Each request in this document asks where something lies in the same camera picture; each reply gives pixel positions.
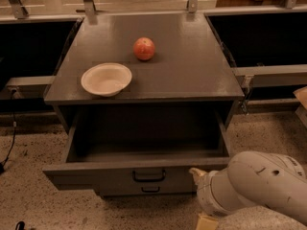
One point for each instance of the red orange apple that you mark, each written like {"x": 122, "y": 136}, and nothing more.
{"x": 143, "y": 48}

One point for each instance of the white paper bowl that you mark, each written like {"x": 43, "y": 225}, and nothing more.
{"x": 106, "y": 79}

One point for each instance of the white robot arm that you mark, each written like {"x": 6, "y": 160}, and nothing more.
{"x": 253, "y": 178}

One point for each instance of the grey drawer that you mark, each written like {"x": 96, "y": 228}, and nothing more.
{"x": 105, "y": 147}
{"x": 138, "y": 190}

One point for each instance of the grey top drawer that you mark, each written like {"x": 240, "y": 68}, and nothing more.
{"x": 105, "y": 147}

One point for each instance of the black top drawer handle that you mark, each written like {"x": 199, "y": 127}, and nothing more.
{"x": 146, "y": 177}

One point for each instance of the black object bottom left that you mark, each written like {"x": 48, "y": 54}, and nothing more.
{"x": 20, "y": 225}

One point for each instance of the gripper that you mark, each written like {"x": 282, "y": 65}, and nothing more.
{"x": 204, "y": 192}

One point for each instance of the grey drawer cabinet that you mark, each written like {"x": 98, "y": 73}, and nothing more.
{"x": 188, "y": 68}

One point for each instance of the black drawer handle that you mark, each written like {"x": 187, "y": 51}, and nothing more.
{"x": 146, "y": 177}
{"x": 150, "y": 190}

